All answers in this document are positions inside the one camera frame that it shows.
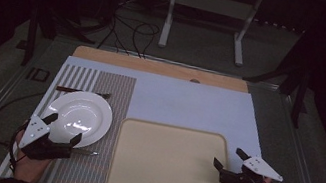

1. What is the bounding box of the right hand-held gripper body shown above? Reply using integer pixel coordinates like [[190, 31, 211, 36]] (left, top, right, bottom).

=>
[[217, 149, 287, 183]]

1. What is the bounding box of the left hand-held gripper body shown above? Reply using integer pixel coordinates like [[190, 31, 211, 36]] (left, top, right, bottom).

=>
[[16, 112, 78, 166]]

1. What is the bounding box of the white round plate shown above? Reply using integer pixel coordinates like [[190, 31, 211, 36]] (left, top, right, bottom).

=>
[[39, 85, 117, 155]]

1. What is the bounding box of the person's left hand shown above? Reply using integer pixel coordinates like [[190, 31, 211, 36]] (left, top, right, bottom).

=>
[[8, 129, 57, 183]]

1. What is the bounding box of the beige plastic tray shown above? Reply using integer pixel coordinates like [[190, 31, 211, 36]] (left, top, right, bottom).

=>
[[104, 115, 245, 183]]

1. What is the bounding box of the grey striped placemat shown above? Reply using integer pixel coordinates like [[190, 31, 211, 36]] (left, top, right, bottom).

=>
[[0, 55, 138, 183]]

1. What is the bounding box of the pale blue table sheet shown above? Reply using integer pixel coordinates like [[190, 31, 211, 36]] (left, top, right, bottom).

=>
[[0, 47, 295, 183]]

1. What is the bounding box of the black tripod stand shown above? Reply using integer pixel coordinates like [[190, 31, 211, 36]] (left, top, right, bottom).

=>
[[20, 1, 101, 80], [235, 20, 322, 131]]

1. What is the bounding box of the wooden table board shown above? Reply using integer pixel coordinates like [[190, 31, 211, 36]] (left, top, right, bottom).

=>
[[71, 43, 252, 94]]

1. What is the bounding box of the white metal stand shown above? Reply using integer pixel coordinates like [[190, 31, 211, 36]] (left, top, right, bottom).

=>
[[156, 0, 265, 70]]

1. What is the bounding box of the dark-handled table knife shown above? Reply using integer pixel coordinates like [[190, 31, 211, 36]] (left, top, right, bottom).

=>
[[71, 147, 100, 158]]

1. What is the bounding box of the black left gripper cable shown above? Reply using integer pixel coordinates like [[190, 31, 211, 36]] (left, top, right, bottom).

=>
[[4, 121, 31, 173]]

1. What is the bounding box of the black floor cable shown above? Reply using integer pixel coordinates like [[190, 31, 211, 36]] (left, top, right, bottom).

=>
[[96, 1, 140, 56], [128, 20, 162, 62]]

